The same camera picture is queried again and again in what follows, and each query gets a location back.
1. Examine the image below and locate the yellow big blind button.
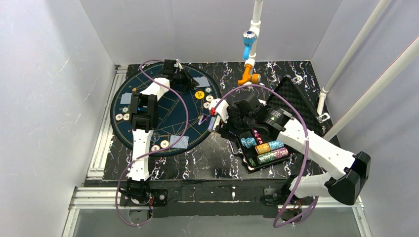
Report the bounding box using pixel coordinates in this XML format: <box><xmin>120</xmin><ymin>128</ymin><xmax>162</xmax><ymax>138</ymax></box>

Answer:
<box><xmin>195</xmin><ymin>90</ymin><xmax>205</xmax><ymax>100</ymax></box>

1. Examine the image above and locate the clear dealer button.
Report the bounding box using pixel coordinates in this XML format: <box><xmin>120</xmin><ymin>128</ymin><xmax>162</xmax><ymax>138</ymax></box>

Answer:
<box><xmin>151</xmin><ymin>132</ymin><xmax>161</xmax><ymax>142</ymax></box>

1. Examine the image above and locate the boxed deck of playing cards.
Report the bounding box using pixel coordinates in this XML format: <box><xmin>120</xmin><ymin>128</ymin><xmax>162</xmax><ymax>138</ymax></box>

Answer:
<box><xmin>208</xmin><ymin>116</ymin><xmax>222</xmax><ymax>132</ymax></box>

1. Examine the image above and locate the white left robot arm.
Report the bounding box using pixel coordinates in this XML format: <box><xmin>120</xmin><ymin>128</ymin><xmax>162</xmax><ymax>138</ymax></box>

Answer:
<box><xmin>127</xmin><ymin>59</ymin><xmax>196</xmax><ymax>182</ymax></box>

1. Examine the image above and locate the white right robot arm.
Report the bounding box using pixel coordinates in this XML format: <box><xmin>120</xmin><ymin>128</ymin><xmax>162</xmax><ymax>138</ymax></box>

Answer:
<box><xmin>209</xmin><ymin>96</ymin><xmax>371</xmax><ymax>205</ymax></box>

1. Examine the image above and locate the light blue chip stack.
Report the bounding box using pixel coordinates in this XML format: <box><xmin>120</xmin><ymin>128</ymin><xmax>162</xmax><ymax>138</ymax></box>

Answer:
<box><xmin>240</xmin><ymin>137</ymin><xmax>257</xmax><ymax>148</ymax></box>

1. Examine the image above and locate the round dark blue poker mat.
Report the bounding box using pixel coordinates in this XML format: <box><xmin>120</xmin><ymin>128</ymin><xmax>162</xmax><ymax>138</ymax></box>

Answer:
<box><xmin>110</xmin><ymin>64</ymin><xmax>222</xmax><ymax>157</ymax></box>

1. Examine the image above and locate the black poker chip case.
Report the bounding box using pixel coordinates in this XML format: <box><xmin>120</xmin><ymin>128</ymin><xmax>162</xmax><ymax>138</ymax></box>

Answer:
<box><xmin>236</xmin><ymin>77</ymin><xmax>326</xmax><ymax>172</ymax></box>

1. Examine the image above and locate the yellow chip stack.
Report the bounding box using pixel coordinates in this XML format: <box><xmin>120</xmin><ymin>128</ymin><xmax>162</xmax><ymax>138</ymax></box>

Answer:
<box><xmin>255</xmin><ymin>143</ymin><xmax>271</xmax><ymax>155</ymax></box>

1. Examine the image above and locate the green and purple chip row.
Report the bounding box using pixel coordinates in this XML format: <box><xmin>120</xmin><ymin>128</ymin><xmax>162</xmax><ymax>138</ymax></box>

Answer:
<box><xmin>256</xmin><ymin>147</ymin><xmax>289</xmax><ymax>164</ymax></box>

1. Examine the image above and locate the white thin diagonal pole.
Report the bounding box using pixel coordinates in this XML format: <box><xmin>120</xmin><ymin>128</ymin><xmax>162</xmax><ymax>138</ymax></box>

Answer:
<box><xmin>317</xmin><ymin>0</ymin><xmax>390</xmax><ymax>116</ymax></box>

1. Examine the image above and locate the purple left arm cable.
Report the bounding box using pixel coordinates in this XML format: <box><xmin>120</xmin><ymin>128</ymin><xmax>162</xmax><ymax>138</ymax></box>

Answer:
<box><xmin>115</xmin><ymin>60</ymin><xmax>190</xmax><ymax>228</ymax></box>

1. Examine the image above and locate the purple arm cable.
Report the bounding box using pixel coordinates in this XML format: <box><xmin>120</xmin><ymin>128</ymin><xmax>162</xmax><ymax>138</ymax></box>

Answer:
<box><xmin>211</xmin><ymin>84</ymin><xmax>320</xmax><ymax>229</ymax></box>
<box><xmin>115</xmin><ymin>60</ymin><xmax>190</xmax><ymax>228</ymax></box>

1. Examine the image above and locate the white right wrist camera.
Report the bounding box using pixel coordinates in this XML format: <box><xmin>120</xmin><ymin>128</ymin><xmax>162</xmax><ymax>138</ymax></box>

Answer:
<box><xmin>209</xmin><ymin>98</ymin><xmax>229</xmax><ymax>123</ymax></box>

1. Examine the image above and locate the white pipe camera stand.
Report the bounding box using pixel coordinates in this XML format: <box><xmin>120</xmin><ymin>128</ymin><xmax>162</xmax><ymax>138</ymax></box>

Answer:
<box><xmin>238</xmin><ymin>0</ymin><xmax>263</xmax><ymax>86</ymax></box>

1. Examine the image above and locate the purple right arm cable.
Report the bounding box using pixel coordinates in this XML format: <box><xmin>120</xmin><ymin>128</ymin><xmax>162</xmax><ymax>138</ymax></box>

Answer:
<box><xmin>211</xmin><ymin>84</ymin><xmax>320</xmax><ymax>229</ymax></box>

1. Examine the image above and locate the aluminium frame rail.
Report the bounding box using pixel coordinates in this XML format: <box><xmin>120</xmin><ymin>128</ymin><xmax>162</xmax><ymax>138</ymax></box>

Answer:
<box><xmin>62</xmin><ymin>65</ymin><xmax>128</xmax><ymax>237</ymax></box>

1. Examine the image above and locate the white diagonal frame pole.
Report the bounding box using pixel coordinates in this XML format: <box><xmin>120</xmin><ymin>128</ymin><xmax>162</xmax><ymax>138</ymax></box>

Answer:
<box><xmin>323</xmin><ymin>37</ymin><xmax>419</xmax><ymax>140</ymax></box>

